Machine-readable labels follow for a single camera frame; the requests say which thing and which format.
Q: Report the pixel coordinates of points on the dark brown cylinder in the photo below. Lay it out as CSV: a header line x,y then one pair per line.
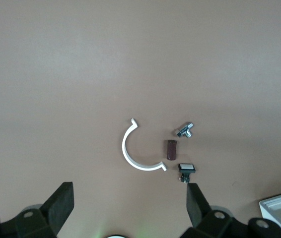
x,y
171,150

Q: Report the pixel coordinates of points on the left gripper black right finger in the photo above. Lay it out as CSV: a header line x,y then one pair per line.
x,y
197,210

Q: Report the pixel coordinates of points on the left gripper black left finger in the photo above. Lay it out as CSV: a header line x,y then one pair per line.
x,y
56,210

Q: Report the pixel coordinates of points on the silver metal valve fitting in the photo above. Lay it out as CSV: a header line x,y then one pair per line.
x,y
183,130

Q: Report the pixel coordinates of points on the white square push button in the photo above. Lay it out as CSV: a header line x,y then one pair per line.
x,y
186,167

